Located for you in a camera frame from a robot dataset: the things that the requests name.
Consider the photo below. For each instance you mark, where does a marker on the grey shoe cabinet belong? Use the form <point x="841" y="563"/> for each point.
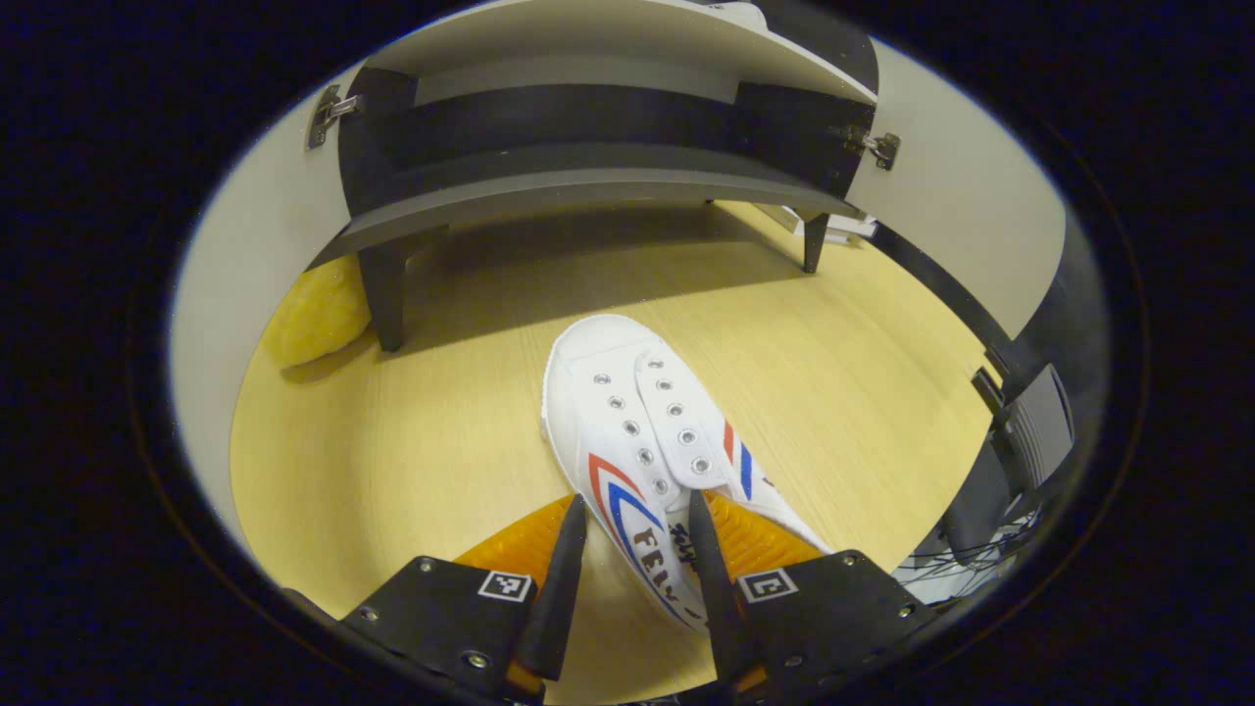
<point x="588" y="186"/>

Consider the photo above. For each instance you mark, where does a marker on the yellow textured object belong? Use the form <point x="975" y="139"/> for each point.
<point x="314" y="314"/>

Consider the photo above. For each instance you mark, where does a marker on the flat white box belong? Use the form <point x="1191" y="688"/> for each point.
<point x="843" y="227"/>

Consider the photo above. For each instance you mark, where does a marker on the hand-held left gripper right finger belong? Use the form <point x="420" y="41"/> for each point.
<point x="721" y="608"/>

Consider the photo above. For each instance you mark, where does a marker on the grey shoe cabinet door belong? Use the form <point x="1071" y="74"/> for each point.
<point x="961" y="196"/>
<point x="255" y="226"/>

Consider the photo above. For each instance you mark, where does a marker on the black equipment base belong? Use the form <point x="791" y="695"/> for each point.
<point x="1039" y="431"/>

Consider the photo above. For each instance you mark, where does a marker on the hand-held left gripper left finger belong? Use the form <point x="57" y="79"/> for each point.
<point x="559" y="608"/>

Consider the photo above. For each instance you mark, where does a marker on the white striped canvas shoe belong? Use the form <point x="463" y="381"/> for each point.
<point x="627" y="412"/>

